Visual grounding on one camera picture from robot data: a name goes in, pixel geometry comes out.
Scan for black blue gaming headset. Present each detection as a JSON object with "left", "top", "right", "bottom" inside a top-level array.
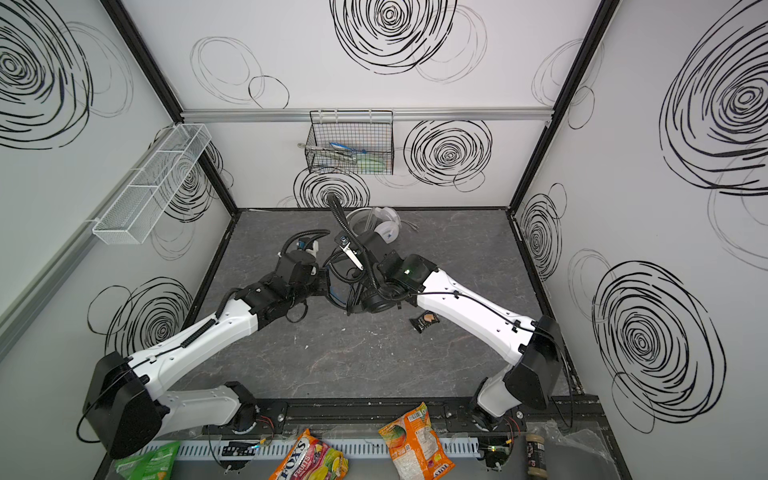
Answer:
[{"left": 325, "top": 264, "right": 416, "bottom": 316}]

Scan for white gaming headset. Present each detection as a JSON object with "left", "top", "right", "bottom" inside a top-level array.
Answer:
[{"left": 346, "top": 207, "right": 419, "bottom": 244}]

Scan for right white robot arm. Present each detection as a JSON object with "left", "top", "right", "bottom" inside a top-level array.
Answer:
[{"left": 326, "top": 193, "right": 566, "bottom": 428}]

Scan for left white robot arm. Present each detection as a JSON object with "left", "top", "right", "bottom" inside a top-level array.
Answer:
[{"left": 81, "top": 229, "right": 330, "bottom": 459}]

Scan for small dark snack packet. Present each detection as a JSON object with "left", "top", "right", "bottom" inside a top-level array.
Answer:
[{"left": 409, "top": 311, "right": 440, "bottom": 334}]

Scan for green items in basket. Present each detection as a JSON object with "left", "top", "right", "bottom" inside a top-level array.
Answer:
[{"left": 300, "top": 142, "right": 387, "bottom": 174}]

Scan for Fox's candy bag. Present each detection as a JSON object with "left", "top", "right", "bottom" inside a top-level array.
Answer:
[{"left": 269, "top": 429, "right": 349, "bottom": 480}]

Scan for orange snack bag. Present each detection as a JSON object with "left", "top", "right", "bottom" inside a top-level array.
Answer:
[{"left": 378, "top": 402, "right": 455, "bottom": 480}]

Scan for green snack bag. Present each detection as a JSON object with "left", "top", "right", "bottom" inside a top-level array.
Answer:
[{"left": 115, "top": 441, "right": 181, "bottom": 480}]

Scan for dark can at base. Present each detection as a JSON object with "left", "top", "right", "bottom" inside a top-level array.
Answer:
[{"left": 525, "top": 433, "right": 548, "bottom": 480}]

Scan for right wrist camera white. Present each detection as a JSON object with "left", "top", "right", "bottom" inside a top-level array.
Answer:
[{"left": 335, "top": 231, "right": 365, "bottom": 271}]

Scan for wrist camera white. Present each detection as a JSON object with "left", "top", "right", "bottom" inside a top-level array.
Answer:
[
  {"left": 335, "top": 231, "right": 365, "bottom": 271},
  {"left": 297, "top": 237, "right": 319, "bottom": 258}
]

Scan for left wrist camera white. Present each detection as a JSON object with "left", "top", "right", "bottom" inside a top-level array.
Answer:
[{"left": 297, "top": 237, "right": 319, "bottom": 258}]

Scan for black wire wall basket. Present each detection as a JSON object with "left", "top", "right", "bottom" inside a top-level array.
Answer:
[{"left": 298, "top": 119, "right": 395, "bottom": 175}]

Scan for white slotted cable duct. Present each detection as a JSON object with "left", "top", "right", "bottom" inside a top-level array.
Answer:
[{"left": 128, "top": 436, "right": 481, "bottom": 462}]

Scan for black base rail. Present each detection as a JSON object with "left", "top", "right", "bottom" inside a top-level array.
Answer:
[{"left": 203, "top": 395, "right": 612, "bottom": 439}]

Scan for clear plastic wall shelf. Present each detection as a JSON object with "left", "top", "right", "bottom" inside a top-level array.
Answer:
[{"left": 92, "top": 124, "right": 212, "bottom": 245}]

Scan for aluminium wall rail back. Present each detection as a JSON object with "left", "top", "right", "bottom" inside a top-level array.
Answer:
[{"left": 181, "top": 106, "right": 554, "bottom": 123}]

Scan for aluminium wall rail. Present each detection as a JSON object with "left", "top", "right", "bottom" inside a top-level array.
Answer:
[
  {"left": 181, "top": 106, "right": 554, "bottom": 123},
  {"left": 1, "top": 123, "right": 176, "bottom": 361}
]

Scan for aluminium wall rail left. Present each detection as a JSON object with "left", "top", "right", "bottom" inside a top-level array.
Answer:
[{"left": 1, "top": 123, "right": 176, "bottom": 361}]

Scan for black corner frame post left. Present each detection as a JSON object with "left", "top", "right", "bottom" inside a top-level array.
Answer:
[{"left": 100, "top": 0, "right": 239, "bottom": 218}]

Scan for black corner frame post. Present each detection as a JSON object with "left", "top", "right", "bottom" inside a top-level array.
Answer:
[
  {"left": 100, "top": 0, "right": 239, "bottom": 218},
  {"left": 508, "top": 0, "right": 620, "bottom": 215}
]

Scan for black corner frame post right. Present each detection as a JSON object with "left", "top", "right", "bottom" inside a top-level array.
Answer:
[{"left": 508, "top": 0, "right": 620, "bottom": 215}]

